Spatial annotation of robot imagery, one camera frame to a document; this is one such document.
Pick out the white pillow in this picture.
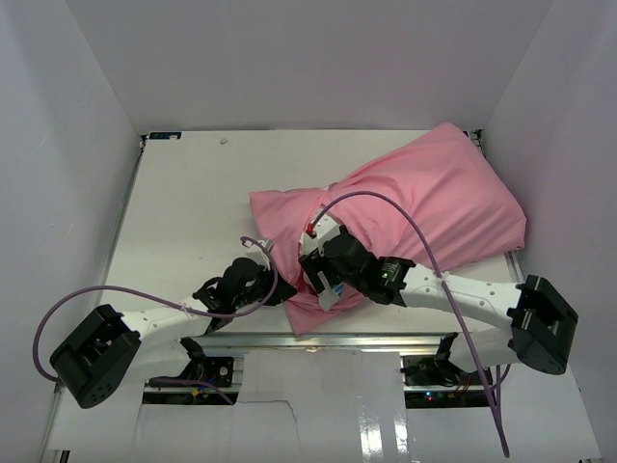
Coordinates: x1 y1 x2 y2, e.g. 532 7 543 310
318 283 344 312

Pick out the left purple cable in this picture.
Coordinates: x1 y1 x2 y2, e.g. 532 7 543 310
31 234 280 385

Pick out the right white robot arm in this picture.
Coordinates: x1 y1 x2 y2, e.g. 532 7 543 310
299 226 578 385

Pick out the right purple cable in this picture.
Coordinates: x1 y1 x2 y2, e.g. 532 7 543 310
310 190 512 458

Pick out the pink floral pillowcase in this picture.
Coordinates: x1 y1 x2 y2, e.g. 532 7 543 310
250 123 526 335

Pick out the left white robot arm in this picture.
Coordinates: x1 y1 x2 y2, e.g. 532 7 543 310
50 258 297 409

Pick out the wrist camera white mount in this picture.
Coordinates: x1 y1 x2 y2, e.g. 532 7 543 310
240 236 274 267
299 214 341 256

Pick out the left blue table label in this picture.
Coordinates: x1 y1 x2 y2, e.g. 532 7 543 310
148 131 182 141

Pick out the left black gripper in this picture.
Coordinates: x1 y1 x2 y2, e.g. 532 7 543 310
232 261 296 310

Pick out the purple cable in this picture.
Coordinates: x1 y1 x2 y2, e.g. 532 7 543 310
31 234 280 385
310 190 512 458

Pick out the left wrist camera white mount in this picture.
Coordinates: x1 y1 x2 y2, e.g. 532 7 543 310
240 236 274 267

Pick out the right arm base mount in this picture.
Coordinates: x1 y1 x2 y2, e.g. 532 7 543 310
400 333 489 410

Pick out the aluminium table front rail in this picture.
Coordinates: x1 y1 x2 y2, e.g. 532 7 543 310
196 333 443 353

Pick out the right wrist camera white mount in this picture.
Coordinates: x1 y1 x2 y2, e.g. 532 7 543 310
299 214 341 256

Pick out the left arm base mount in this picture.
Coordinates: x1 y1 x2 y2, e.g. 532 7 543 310
144 337 240 405

